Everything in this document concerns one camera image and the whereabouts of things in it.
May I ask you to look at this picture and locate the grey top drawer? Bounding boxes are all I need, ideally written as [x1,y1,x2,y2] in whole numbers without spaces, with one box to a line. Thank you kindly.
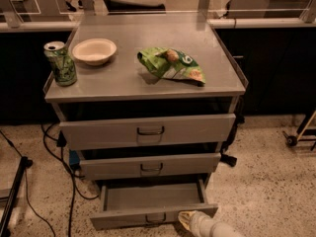
[60,114,235,150]

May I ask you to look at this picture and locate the black plug right of cabinet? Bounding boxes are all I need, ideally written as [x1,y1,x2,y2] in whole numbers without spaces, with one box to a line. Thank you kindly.
[220,154,237,167]

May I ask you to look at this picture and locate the grey drawer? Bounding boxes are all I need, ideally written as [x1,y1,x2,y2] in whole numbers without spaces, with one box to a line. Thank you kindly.
[60,114,235,150]
[80,153,220,180]
[91,176,218,230]

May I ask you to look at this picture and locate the green chip bag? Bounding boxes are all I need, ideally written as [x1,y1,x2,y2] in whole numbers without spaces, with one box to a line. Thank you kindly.
[137,47,205,84]

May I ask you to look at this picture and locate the black stand leg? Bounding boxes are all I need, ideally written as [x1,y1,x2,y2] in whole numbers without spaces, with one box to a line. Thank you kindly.
[0,156,33,237]

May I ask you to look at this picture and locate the grey bottom drawer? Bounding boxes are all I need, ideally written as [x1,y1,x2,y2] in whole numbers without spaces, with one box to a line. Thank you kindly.
[91,176,218,230]

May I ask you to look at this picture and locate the green soda can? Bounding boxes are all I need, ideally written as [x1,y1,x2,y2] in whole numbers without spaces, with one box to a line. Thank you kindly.
[43,41,77,86]

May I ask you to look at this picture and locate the black floor cables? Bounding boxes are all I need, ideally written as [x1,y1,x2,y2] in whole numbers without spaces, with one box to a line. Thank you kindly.
[0,121,101,237]

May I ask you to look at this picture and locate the blue power box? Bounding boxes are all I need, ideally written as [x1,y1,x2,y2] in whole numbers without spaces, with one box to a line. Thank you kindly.
[68,150,80,170]

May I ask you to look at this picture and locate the grey metal drawer cabinet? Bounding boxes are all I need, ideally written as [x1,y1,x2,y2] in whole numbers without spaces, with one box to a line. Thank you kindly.
[42,14,249,196]

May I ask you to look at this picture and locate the black wheeled cart frame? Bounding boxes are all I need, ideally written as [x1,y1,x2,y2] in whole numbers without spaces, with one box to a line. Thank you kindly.
[282,109,316,151]

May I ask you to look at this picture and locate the grey middle drawer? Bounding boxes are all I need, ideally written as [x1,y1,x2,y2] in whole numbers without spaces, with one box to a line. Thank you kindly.
[80,153,220,180]

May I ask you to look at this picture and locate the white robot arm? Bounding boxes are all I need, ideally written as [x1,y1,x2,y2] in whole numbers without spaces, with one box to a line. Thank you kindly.
[178,210,245,237]

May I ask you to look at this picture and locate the white paper bowl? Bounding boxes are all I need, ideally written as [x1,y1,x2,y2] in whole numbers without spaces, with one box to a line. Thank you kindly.
[72,39,117,66]

